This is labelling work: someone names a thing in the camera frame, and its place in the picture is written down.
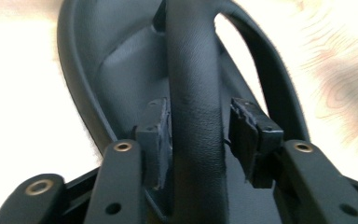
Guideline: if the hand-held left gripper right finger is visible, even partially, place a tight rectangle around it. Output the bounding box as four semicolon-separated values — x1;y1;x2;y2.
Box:
227;97;284;189

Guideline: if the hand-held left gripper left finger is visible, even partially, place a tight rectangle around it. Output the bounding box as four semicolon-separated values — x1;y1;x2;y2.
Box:
134;97;172;190

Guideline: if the black flip-flop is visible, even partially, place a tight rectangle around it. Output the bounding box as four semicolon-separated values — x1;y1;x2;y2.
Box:
56;0;311;224

